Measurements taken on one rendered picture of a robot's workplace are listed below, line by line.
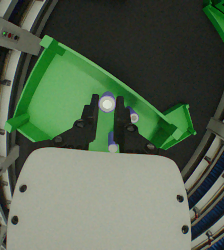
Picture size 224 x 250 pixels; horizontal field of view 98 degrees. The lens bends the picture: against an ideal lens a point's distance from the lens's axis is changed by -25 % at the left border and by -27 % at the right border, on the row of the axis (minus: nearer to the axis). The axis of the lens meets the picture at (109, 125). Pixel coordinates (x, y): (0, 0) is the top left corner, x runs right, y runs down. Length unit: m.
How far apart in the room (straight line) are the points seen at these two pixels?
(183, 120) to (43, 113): 0.74
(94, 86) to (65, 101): 0.07
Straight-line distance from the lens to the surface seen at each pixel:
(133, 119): 0.22
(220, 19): 1.20
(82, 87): 0.28
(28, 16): 0.71
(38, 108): 0.32
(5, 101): 0.72
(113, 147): 0.24
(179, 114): 0.81
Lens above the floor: 0.68
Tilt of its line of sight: 71 degrees down
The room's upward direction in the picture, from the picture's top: 177 degrees clockwise
